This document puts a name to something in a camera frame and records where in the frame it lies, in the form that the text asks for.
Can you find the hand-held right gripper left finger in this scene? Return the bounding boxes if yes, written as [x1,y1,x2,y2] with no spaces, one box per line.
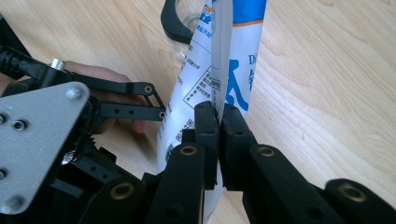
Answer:
[146,101,219,224]

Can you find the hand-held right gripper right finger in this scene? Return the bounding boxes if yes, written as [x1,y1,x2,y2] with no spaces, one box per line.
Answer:
[219,104,344,224]

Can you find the left hand-held gripper black cable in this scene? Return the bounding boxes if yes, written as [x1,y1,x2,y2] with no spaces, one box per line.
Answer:
[0,45,74,90]

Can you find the white and blue bag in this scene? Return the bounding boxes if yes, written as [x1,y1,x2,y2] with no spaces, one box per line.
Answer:
[156,0,269,224]

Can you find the glass jar with black lid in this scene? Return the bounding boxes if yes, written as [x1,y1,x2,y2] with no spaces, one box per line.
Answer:
[160,0,206,63]

